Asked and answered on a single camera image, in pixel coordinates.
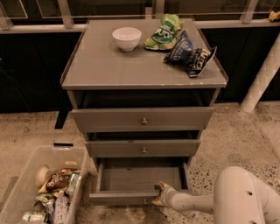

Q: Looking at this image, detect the clear plastic bin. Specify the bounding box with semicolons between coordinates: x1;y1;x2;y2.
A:
0;146;88;224

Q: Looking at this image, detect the green chip bag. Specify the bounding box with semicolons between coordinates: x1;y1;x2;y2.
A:
143;14;184;51

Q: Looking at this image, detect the white bowl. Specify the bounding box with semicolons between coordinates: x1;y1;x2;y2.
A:
112;27;142;52

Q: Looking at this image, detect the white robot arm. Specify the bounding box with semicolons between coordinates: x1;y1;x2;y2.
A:
153;166;280;224

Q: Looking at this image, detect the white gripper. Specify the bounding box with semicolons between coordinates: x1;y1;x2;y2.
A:
152;181;179;207

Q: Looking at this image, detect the tall drink can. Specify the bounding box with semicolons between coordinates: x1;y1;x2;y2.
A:
66;172;81;195

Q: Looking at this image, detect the grey drawer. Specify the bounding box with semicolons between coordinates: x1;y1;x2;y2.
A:
72;107;214;133
89;157;191;206
86;139;200;158

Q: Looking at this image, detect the green snack packet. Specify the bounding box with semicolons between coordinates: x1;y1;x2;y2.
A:
33;192;55;207

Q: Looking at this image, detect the white diagonal pillar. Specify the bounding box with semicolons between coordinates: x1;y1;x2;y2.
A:
241;34;280;113

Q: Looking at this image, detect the small plastic bottle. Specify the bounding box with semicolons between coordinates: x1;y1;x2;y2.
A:
53;190;68;224

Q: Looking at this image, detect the grey three-drawer cabinet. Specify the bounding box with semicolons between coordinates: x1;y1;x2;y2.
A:
59;18;229;176

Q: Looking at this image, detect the grey middle drawer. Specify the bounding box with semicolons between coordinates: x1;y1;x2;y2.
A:
86;139;200;158

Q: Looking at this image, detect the grey top drawer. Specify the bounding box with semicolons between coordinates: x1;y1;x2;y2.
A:
72;107;214;133

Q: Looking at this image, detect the grey bottom drawer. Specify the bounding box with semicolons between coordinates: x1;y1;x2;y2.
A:
89;157;191;206

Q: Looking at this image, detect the silver green can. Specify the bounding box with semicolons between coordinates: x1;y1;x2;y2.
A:
22;211;47;223

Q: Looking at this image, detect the brown snack bag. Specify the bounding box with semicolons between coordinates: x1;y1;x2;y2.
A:
45;170;72;192

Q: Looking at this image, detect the beige round cup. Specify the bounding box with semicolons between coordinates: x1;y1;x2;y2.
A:
34;164;52;187

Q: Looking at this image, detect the metal railing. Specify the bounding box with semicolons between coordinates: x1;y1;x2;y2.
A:
0;0;280;33

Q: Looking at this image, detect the black chip bag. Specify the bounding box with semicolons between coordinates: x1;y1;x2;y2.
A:
185;47;217;78

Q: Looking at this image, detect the blue chip bag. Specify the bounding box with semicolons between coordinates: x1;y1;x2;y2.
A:
164;31;193;62

